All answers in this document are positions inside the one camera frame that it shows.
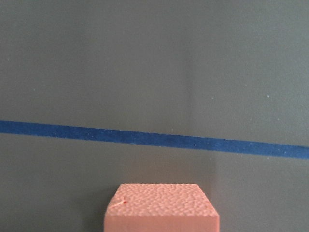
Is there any pink foam block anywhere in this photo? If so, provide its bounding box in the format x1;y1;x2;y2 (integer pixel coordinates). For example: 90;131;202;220
104;183;220;232

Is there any long blue tape strip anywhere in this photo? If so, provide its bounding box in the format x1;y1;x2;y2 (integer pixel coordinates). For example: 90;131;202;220
0;120;309;159

